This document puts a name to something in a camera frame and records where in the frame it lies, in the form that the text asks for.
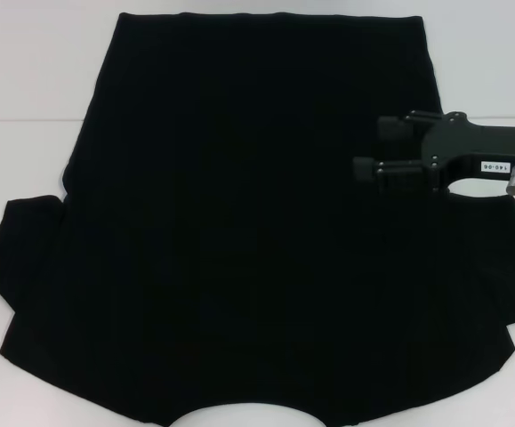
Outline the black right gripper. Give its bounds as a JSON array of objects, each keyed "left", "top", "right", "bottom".
[{"left": 352, "top": 110, "right": 515, "bottom": 195}]

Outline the black shirt with FREE print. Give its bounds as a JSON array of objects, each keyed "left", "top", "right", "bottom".
[{"left": 0, "top": 12, "right": 515, "bottom": 427}]

